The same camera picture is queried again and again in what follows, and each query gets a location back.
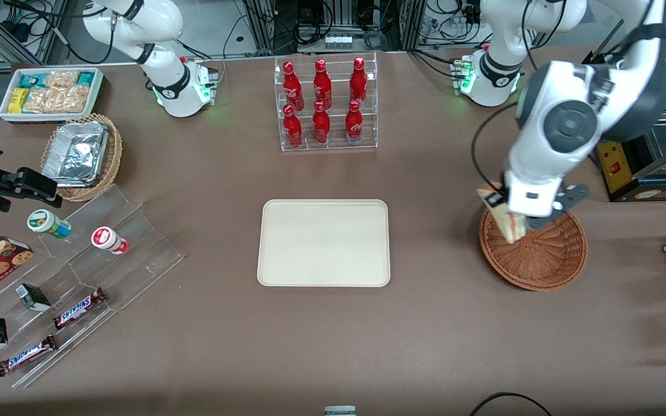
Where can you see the teal snack pack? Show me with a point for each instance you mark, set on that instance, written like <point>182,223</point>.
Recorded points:
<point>85,78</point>
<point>32,80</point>

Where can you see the red cola bottle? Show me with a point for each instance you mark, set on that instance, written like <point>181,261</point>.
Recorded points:
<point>358,81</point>
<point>321,126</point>
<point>354,124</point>
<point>292,128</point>
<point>291,84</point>
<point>322,84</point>

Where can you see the snickers chocolate bar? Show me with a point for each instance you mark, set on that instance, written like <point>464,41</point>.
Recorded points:
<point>26,355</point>
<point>78,308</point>

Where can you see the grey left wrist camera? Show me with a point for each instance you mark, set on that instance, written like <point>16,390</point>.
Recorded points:
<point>573,195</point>

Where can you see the beige plastic tray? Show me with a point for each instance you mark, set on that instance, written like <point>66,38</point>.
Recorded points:
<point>321,242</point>

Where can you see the red label white cup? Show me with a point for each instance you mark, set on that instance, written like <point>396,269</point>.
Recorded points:
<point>107,239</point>

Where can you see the white plastic snack bin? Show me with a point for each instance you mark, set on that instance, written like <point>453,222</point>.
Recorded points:
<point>99,86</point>

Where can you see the black food warmer cabinet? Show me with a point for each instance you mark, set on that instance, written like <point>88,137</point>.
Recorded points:
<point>616,167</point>

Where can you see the white power strip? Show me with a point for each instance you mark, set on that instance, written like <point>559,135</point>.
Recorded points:
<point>339,41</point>

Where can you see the aluminium foil tray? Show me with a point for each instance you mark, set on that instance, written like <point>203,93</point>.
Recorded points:
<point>76,153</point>

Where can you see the green label white cup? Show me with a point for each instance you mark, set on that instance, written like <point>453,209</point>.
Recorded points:
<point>47,223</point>

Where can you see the small grey device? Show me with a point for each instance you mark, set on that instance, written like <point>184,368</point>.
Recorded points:
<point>340,411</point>

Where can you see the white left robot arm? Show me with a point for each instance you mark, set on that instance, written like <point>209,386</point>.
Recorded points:
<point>570,124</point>

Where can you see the clear rice cracker bag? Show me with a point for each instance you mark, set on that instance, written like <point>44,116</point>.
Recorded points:
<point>61,80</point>
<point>55,100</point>

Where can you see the brown round wicker basket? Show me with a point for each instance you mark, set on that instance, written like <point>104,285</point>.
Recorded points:
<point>541,260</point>

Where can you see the clear acrylic stepped display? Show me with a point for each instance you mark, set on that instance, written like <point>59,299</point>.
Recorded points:
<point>136,254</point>

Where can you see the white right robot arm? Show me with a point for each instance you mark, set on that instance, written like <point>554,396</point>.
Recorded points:
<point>165,86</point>

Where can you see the light wicker basket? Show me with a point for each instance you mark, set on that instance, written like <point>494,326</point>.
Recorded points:
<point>114,156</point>

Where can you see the triangle sandwich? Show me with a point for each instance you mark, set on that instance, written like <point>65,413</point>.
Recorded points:
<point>506,222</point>

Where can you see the clear acrylic bottle rack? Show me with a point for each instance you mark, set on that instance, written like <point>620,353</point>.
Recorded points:
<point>336,144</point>

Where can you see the yellow snack pack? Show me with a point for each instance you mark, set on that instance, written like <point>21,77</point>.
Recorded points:
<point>18,101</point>

